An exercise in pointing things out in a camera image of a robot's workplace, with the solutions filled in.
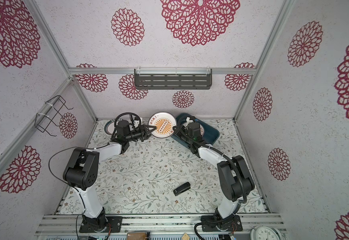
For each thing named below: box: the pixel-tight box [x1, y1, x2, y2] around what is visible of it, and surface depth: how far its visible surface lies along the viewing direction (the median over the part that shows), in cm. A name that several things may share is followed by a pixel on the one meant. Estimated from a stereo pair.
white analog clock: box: [250, 225, 283, 240], surface depth 69 cm
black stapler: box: [173, 182, 191, 196], surface depth 84 cm
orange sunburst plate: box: [147, 111, 178, 139], surface depth 92 cm
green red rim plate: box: [104, 119, 116, 136], surface depth 118 cm
